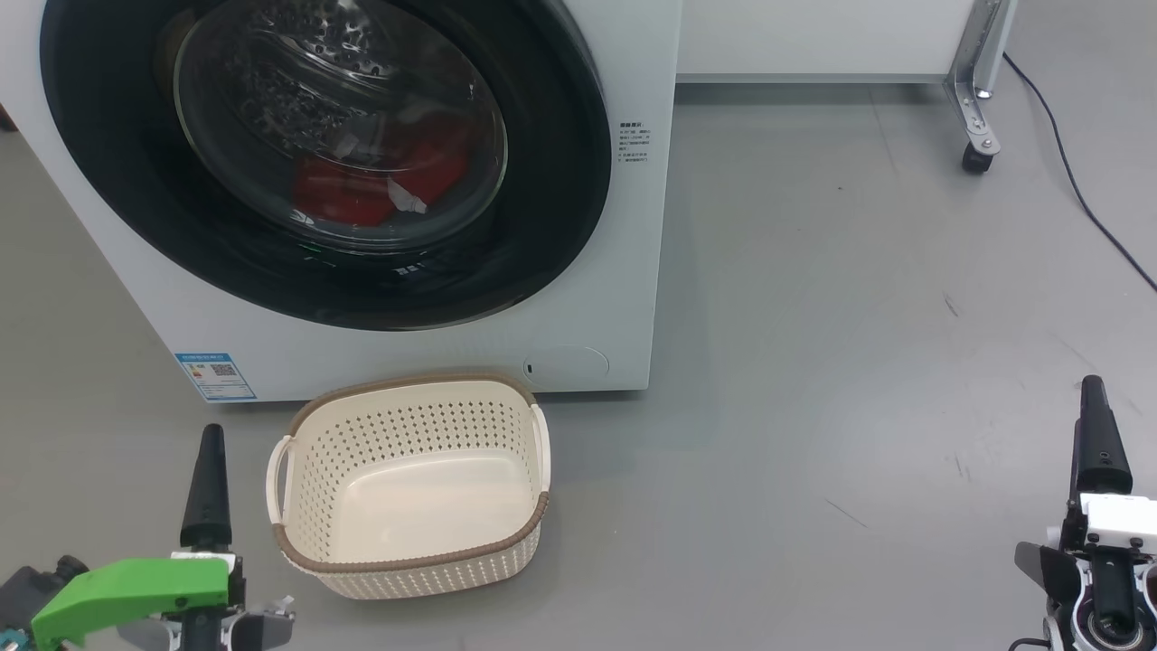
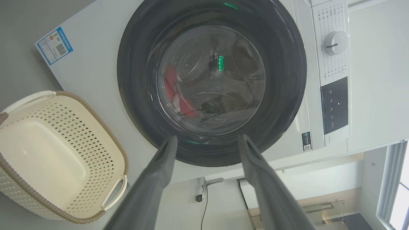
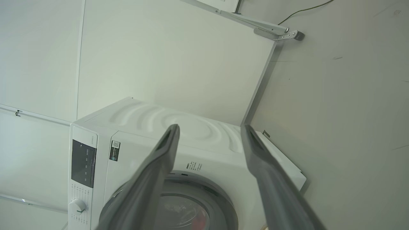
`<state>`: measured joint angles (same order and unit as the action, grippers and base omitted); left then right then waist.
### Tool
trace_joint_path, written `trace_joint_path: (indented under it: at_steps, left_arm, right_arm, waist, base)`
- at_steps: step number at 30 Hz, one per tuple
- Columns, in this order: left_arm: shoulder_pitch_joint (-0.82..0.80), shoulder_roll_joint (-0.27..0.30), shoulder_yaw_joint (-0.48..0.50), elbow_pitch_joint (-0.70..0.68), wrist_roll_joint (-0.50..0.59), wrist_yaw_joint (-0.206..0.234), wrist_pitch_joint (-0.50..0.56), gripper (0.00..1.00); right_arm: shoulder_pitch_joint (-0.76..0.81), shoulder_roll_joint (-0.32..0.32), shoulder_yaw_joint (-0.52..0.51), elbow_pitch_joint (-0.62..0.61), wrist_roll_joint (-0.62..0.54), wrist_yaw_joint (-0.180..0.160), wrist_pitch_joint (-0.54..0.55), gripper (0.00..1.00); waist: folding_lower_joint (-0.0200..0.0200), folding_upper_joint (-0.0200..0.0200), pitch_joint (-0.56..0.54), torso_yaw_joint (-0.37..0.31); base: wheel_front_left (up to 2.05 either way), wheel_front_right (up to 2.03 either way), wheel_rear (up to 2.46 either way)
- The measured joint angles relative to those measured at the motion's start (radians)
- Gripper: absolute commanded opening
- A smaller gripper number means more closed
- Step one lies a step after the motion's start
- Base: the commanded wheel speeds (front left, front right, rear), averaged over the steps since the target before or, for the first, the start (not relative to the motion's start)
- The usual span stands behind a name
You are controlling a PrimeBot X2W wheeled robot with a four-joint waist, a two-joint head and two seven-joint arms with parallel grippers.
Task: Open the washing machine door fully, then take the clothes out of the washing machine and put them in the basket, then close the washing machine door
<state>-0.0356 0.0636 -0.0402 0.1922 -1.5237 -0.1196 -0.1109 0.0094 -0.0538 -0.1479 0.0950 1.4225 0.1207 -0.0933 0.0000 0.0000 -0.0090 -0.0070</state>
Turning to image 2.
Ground small dark code sticker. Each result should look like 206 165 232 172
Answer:
302 132 312 151

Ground white washing machine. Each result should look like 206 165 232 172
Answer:
35 0 365 185

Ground white round control knob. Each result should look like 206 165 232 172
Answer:
324 31 350 56

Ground plain red shirt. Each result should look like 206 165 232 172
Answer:
174 93 196 118

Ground black floor cable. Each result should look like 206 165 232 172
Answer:
201 188 209 230

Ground metal leg with black caster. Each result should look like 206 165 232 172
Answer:
196 177 224 203

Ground window with white frame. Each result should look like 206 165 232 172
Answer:
376 141 409 230

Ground blue energy label sticker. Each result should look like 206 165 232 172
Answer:
35 27 73 66

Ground cream perforated laundry basket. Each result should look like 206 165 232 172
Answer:
0 90 129 224

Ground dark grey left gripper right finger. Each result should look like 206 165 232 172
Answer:
237 134 317 230

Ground black round glass washer door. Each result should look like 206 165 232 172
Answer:
117 0 307 167

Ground red garment with white stripes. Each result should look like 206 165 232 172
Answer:
164 64 179 96

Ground black washer display panel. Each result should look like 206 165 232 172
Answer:
320 76 349 135

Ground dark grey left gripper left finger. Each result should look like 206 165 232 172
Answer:
104 135 178 230

